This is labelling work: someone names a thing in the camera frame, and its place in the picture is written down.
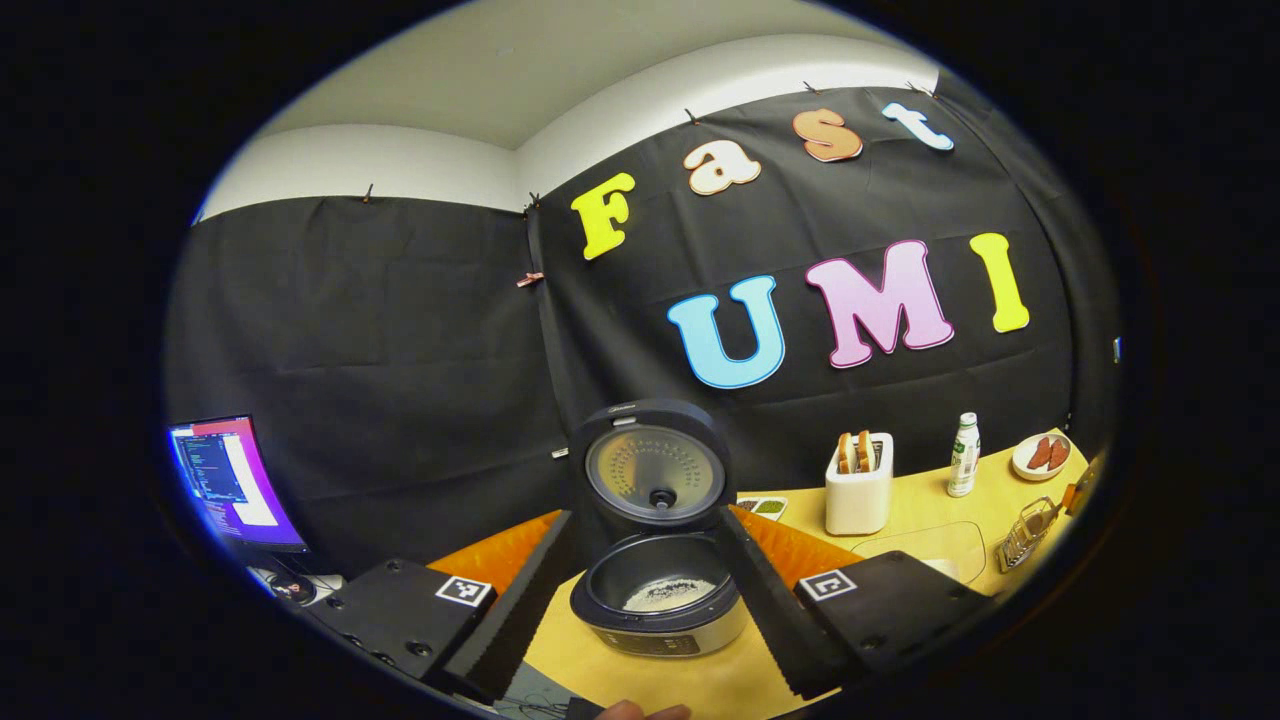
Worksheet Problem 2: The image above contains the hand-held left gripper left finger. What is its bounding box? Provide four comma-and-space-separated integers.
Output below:
298, 508, 578, 705

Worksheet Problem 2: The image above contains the small white plate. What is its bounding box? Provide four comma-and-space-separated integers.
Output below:
1011, 431, 1074, 483

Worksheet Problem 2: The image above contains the computer monitor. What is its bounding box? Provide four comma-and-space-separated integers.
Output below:
167, 414, 310, 554

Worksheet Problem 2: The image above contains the white green bottle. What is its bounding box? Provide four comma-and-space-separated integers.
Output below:
946, 411, 982, 499

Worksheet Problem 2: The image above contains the white toaster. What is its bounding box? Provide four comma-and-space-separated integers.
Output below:
824, 432, 895, 537

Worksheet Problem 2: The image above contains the metal wire chopstick holder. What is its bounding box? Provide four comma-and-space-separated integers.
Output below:
996, 496, 1062, 574

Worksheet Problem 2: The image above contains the black backdrop cloth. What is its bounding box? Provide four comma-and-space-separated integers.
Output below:
165, 75, 1123, 579

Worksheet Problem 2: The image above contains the clear plastic food box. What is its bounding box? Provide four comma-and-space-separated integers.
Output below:
850, 521, 988, 593

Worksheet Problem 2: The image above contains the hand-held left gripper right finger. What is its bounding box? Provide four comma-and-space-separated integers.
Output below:
712, 505, 998, 701

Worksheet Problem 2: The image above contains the dark rice cooker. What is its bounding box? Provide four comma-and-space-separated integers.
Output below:
567, 398, 751, 660

